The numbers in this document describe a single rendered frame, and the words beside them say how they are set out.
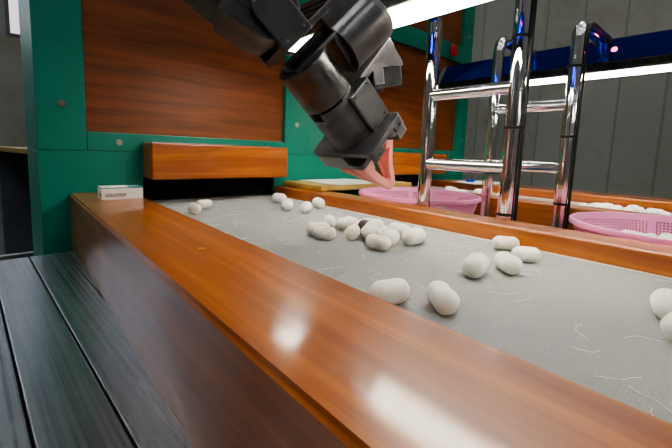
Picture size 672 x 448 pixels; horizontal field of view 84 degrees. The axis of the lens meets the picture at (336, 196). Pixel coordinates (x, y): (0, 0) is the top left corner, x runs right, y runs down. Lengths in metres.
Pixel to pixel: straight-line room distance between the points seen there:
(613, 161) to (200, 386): 2.51
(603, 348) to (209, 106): 0.79
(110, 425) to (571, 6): 2.79
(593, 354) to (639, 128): 2.36
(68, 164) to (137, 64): 0.23
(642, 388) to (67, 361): 0.41
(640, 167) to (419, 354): 2.46
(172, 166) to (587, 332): 0.68
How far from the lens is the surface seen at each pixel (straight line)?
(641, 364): 0.29
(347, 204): 0.73
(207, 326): 0.22
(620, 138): 2.62
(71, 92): 0.81
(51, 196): 0.81
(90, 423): 0.33
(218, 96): 0.89
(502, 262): 0.41
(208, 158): 0.80
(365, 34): 0.41
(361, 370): 0.17
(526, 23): 0.64
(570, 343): 0.29
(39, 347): 0.45
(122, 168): 0.82
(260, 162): 0.85
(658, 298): 0.37
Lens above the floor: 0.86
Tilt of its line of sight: 7 degrees down
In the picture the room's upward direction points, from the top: 2 degrees clockwise
